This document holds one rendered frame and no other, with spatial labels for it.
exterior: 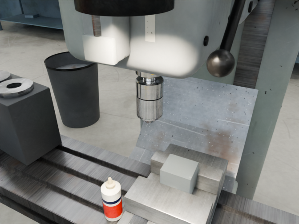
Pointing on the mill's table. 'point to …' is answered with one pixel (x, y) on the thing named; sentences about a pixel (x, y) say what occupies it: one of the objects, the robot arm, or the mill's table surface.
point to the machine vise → (202, 190)
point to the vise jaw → (166, 204)
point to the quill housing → (161, 37)
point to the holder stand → (26, 118)
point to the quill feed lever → (226, 45)
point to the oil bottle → (112, 200)
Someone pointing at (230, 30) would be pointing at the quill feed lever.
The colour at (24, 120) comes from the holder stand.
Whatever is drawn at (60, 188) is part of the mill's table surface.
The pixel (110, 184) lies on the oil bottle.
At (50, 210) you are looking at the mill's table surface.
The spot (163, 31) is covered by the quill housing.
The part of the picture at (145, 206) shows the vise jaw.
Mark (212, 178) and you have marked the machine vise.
